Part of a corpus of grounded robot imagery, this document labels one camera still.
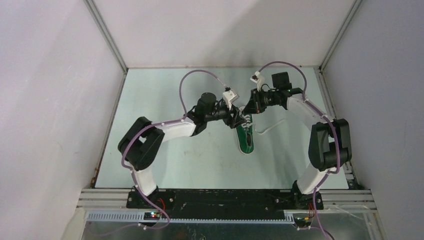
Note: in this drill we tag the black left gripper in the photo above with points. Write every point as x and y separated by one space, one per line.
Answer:
236 120

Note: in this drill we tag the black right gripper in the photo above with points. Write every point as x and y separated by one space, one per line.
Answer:
254 106

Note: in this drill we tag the white shoelace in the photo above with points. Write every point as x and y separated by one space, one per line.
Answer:
249 126

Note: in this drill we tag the green canvas sneaker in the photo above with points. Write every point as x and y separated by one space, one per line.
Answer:
244 134

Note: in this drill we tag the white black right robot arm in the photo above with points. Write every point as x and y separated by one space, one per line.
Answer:
329 142

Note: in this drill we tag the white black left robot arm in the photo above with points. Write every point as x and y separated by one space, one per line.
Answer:
140 145

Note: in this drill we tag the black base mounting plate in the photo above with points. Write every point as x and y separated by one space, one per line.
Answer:
225 204

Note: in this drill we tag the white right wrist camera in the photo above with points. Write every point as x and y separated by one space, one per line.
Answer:
258 79

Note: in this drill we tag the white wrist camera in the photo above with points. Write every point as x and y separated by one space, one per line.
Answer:
258 79
229 96

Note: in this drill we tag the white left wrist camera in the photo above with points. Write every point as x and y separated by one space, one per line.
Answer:
229 96

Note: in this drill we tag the aluminium frame rail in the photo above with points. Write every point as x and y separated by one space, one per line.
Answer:
338 199

